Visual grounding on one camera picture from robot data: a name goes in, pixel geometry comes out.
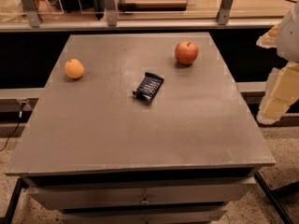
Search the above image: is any orange fruit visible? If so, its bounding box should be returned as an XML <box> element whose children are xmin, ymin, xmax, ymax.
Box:
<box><xmin>64</xmin><ymin>59</ymin><xmax>84</xmax><ymax>79</ymax></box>

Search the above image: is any black cable with plug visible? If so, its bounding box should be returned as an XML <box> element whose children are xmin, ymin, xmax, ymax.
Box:
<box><xmin>0</xmin><ymin>100</ymin><xmax>30</xmax><ymax>152</ymax></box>

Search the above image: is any grey drawer cabinet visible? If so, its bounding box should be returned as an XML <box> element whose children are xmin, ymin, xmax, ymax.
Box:
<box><xmin>7</xmin><ymin>33</ymin><xmax>274</xmax><ymax>224</ymax></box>

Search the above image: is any dark blue rxbar wrapper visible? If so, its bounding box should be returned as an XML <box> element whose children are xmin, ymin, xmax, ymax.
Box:
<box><xmin>132</xmin><ymin>72</ymin><xmax>164</xmax><ymax>103</ymax></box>

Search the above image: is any metal railing with posts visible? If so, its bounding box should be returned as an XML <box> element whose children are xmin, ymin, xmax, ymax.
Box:
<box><xmin>0</xmin><ymin>0</ymin><xmax>299</xmax><ymax>33</ymax></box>

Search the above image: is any red apple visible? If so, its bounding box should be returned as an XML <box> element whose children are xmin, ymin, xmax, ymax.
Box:
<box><xmin>175</xmin><ymin>40</ymin><xmax>199</xmax><ymax>65</ymax></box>

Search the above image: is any round drawer knob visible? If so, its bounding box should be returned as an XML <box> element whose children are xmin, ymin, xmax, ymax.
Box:
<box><xmin>140</xmin><ymin>195</ymin><xmax>150</xmax><ymax>205</ymax></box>

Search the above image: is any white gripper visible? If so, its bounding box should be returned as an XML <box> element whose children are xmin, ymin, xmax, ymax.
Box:
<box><xmin>256</xmin><ymin>2</ymin><xmax>299</xmax><ymax>125</ymax></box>

